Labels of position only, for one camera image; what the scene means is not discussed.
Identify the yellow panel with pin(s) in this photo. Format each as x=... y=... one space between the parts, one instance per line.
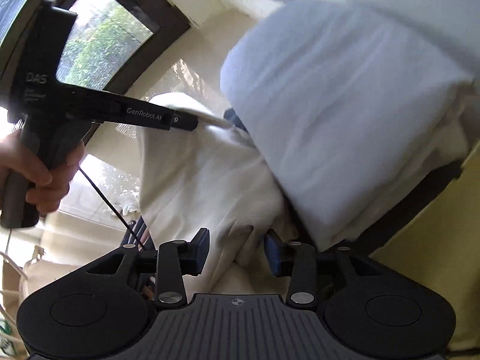
x=438 y=251

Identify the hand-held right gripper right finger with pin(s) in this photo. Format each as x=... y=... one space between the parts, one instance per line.
x=273 y=255

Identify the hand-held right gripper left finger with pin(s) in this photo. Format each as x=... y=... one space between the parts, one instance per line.
x=202 y=251

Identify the beige paper bag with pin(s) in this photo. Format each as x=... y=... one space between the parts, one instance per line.
x=33 y=270

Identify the white satin shirt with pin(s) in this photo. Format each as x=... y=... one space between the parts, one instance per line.
x=337 y=120

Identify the person's left hand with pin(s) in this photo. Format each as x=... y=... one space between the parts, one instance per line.
x=56 y=180

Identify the window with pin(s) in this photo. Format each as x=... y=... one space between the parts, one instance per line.
x=97 y=45

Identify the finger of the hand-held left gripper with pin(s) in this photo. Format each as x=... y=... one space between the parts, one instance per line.
x=233 y=117
x=150 y=114

